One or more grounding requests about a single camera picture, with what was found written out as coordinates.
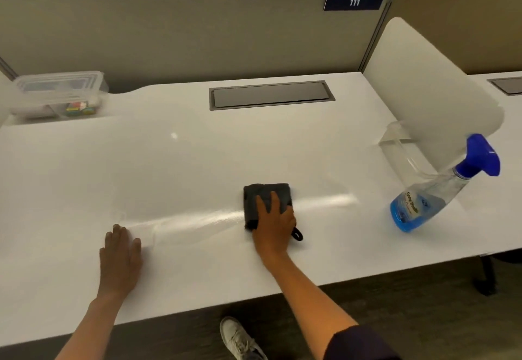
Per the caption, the person's white shoe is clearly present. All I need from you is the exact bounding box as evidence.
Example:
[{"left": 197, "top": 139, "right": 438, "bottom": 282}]
[{"left": 220, "top": 316, "right": 269, "bottom": 360}]

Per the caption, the dark blue number sign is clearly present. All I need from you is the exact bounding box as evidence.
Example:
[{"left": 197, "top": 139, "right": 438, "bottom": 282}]
[{"left": 323, "top": 0, "right": 387, "bottom": 12}]

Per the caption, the person's right hand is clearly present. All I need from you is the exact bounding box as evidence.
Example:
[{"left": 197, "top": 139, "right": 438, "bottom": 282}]
[{"left": 251, "top": 190, "right": 297, "bottom": 266}]

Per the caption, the grey microfibre cloth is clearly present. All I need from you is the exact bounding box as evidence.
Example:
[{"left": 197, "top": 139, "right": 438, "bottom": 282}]
[{"left": 243, "top": 183, "right": 304, "bottom": 242}]

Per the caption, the gray cable hatch lid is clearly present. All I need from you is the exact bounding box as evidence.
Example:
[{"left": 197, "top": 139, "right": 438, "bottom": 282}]
[
  {"left": 208, "top": 80, "right": 336, "bottom": 111},
  {"left": 487, "top": 77, "right": 522, "bottom": 96}
]

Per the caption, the black table leg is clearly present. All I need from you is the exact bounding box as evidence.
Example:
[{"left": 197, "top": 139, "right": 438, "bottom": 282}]
[{"left": 473, "top": 256, "right": 498, "bottom": 296}]

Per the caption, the beige partition panel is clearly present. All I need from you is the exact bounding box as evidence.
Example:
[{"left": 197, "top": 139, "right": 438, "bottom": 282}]
[
  {"left": 0, "top": 0, "right": 394, "bottom": 94},
  {"left": 383, "top": 0, "right": 522, "bottom": 76}
]

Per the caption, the blue spray bottle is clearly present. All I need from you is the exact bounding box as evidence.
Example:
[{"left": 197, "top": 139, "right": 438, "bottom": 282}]
[{"left": 389, "top": 133, "right": 501, "bottom": 233}]

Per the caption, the white desk divider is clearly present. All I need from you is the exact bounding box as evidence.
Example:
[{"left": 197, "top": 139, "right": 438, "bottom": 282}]
[
  {"left": 0, "top": 73, "right": 15, "bottom": 127},
  {"left": 362, "top": 17, "right": 506, "bottom": 177}
]

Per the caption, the clear lidded storage box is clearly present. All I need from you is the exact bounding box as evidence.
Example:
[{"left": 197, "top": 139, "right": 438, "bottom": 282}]
[{"left": 9, "top": 71, "right": 110, "bottom": 122}]

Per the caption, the clear plastic bin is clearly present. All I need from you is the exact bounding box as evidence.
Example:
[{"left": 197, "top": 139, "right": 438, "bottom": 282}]
[{"left": 377, "top": 121, "right": 453, "bottom": 181}]

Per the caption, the person's left forearm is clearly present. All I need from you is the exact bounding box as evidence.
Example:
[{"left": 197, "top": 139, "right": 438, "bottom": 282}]
[{"left": 55, "top": 292, "right": 128, "bottom": 360}]

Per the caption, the person's left hand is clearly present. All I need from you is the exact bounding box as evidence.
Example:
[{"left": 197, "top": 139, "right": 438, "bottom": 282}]
[{"left": 97, "top": 224, "right": 144, "bottom": 299}]

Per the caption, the person's right forearm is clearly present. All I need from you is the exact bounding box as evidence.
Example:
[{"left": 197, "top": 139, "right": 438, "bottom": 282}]
[{"left": 260, "top": 251, "right": 359, "bottom": 360}]

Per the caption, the white table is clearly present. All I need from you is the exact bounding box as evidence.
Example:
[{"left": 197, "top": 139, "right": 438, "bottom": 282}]
[
  {"left": 0, "top": 71, "right": 490, "bottom": 348},
  {"left": 456, "top": 71, "right": 522, "bottom": 257}
]

